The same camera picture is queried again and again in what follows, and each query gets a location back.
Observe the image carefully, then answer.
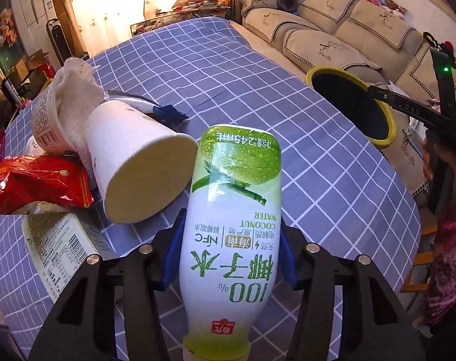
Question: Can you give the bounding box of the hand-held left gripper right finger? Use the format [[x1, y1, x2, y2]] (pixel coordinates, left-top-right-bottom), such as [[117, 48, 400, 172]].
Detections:
[[278, 218, 427, 361]]

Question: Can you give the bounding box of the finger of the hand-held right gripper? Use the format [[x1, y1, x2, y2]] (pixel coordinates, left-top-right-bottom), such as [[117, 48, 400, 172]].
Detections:
[[367, 85, 454, 127]]

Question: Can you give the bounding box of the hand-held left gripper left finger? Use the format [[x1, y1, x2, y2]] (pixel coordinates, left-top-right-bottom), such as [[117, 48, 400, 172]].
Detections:
[[28, 208, 187, 361]]

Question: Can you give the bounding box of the yellow-rimmed trash bin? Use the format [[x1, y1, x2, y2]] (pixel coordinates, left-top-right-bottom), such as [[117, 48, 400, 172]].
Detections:
[[305, 66, 397, 148]]

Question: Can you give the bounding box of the coconut water bottle green label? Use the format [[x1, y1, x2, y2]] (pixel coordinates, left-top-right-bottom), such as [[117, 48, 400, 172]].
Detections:
[[179, 123, 283, 361]]

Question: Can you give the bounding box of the white carton with barcode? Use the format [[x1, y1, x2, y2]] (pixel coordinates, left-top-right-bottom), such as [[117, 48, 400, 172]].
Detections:
[[21, 211, 120, 302]]

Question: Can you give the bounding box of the large white paper cup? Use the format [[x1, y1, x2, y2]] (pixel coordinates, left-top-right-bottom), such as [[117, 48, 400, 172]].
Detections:
[[84, 100, 199, 225]]

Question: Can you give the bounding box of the red snack packet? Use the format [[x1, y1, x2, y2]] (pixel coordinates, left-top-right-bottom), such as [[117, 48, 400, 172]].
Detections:
[[0, 154, 95, 216]]

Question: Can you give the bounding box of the pink yogurt cup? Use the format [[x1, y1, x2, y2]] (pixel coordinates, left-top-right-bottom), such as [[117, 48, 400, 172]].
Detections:
[[31, 83, 79, 155]]

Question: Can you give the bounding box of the white tissue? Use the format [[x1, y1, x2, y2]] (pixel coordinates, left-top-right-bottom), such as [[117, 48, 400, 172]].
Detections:
[[53, 57, 107, 170]]

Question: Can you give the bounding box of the person's right hand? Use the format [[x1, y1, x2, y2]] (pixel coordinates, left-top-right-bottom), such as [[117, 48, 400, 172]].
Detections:
[[422, 136, 435, 180]]

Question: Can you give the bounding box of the beige sofa with covers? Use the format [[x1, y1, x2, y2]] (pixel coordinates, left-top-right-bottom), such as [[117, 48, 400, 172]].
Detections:
[[228, 0, 456, 198]]

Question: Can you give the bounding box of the wooden stool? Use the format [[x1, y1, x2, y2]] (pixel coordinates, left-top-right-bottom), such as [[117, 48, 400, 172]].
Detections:
[[401, 229, 441, 295]]

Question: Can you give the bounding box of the blue checked tablecloth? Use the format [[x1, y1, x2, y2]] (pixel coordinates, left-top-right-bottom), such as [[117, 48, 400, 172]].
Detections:
[[0, 17, 422, 361]]

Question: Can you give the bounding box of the person's pink floral clothing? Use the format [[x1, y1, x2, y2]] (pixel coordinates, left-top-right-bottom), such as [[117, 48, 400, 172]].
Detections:
[[419, 211, 456, 333]]

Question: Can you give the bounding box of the pile of cardboard boxes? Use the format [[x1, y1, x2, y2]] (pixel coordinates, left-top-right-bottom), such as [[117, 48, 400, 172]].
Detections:
[[2, 50, 57, 102]]

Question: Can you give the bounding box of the black tower fan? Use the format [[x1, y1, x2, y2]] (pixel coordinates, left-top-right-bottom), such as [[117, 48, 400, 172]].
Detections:
[[45, 19, 69, 65]]

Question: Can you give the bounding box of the artificial flower decoration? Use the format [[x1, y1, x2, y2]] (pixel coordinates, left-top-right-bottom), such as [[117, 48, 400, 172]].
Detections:
[[0, 8, 25, 59]]

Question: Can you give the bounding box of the white standing air conditioner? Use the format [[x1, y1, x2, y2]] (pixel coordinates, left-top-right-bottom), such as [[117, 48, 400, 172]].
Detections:
[[9, 0, 53, 52]]

